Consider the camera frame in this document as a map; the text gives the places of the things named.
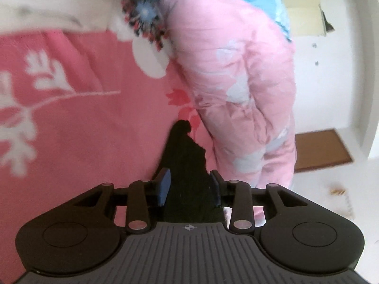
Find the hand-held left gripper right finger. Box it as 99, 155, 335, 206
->
209, 170, 308, 234

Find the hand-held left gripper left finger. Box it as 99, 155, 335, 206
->
72, 168, 171, 234

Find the black shirt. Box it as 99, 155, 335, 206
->
151, 120, 226, 224

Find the pink floral bed blanket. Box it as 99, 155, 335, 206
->
0, 0, 220, 281

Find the pink grey floral quilt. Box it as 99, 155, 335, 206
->
161, 0, 298, 222

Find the brown wooden door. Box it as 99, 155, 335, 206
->
294, 129, 354, 172

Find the cream wardrobe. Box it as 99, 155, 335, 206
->
283, 0, 335, 37

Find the beige cloth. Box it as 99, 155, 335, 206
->
0, 0, 125, 33

